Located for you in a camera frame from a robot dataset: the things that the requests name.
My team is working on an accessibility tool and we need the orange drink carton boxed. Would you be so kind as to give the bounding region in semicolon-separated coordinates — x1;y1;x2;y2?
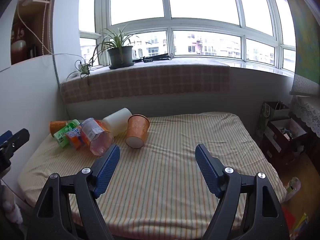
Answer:
65;126;88;150

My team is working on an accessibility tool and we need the white cup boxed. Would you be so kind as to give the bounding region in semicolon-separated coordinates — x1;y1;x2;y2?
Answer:
102;108;132;137

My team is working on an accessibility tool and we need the striped bed sheet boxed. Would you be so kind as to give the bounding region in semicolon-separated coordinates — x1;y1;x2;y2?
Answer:
17;112;287;231

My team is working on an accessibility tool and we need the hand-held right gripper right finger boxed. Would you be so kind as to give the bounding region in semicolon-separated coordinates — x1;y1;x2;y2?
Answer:
195;143;290;240

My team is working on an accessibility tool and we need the white bead string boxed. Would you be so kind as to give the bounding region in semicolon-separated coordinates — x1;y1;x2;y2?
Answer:
41;0;55;55

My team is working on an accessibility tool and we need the white cable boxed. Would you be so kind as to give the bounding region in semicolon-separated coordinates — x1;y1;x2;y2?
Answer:
16;0;83;64

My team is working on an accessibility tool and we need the cardboard box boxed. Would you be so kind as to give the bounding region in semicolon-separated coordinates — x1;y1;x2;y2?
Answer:
259;118;309;166

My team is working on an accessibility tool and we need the white plush toy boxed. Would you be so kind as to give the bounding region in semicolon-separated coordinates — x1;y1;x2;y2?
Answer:
0;184;23;225

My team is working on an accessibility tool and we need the red vase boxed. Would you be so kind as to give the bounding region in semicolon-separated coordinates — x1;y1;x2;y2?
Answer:
11;22;27;61

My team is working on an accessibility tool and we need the plaid windowsill cloth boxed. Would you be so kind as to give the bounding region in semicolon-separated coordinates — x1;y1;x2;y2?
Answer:
61;60;231;104

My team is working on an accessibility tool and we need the plastic bottle with green label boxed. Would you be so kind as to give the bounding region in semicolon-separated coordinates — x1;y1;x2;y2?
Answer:
284;176;302;202

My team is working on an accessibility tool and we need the white lace cloth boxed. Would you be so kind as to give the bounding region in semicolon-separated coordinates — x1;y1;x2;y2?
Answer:
290;95;320;138

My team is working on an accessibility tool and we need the potted spider plant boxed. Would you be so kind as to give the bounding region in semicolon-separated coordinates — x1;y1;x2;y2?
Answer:
67;24;152;80

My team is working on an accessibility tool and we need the wooden shelf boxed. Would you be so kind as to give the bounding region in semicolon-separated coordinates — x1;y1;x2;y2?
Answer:
10;0;59;65

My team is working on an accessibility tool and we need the clear plastic bottle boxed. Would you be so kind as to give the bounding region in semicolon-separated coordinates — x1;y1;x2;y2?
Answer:
80;118;114;157

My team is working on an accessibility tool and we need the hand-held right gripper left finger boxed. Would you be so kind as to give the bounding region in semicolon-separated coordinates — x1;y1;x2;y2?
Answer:
26;144;121;240

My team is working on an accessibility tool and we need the orange paper cup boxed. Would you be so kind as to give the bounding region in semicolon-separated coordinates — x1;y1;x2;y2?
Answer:
125;114;151;149

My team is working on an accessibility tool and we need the green drink carton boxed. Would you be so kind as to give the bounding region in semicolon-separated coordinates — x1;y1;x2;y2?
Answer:
53;119;81;148

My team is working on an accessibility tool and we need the orange patterned cup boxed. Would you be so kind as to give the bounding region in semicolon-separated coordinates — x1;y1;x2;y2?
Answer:
49;120;69;134

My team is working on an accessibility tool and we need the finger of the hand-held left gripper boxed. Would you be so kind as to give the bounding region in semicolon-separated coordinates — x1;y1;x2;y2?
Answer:
0;128;30;172

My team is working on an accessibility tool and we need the white window frame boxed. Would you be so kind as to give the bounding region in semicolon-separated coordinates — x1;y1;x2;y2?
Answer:
79;0;297;72

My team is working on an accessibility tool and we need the colourful paper stack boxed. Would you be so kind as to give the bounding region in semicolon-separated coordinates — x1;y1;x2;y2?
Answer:
282;206;311;240

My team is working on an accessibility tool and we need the green paper bag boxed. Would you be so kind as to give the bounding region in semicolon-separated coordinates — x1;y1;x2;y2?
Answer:
257;101;291;136

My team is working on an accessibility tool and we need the black rod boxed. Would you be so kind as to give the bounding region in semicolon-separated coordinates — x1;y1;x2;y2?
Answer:
150;53;174;61

